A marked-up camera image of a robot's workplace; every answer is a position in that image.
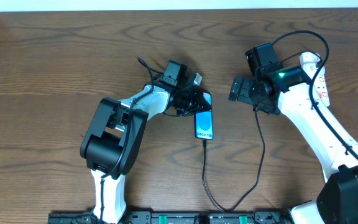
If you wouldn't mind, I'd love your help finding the blue Galaxy smartphone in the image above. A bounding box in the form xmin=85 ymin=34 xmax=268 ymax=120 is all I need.
xmin=194 ymin=92 xmax=213 ymax=140

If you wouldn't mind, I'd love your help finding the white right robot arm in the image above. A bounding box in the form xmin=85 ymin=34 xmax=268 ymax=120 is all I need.
xmin=229 ymin=43 xmax=358 ymax=223

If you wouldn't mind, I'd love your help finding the white USB charger plug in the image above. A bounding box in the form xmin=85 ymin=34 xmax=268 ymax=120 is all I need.
xmin=300 ymin=52 xmax=322 ymax=78

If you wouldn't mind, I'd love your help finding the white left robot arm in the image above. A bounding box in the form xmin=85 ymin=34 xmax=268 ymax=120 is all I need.
xmin=80 ymin=58 xmax=212 ymax=223

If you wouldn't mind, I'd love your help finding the white power strip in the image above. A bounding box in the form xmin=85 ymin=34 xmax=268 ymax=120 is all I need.
xmin=313 ymin=75 xmax=330 ymax=107

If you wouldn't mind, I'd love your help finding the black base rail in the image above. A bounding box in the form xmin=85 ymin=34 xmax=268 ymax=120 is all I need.
xmin=47 ymin=211 xmax=293 ymax=224

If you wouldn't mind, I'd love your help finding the black USB charging cable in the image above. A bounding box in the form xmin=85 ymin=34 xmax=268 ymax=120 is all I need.
xmin=201 ymin=51 xmax=323 ymax=213

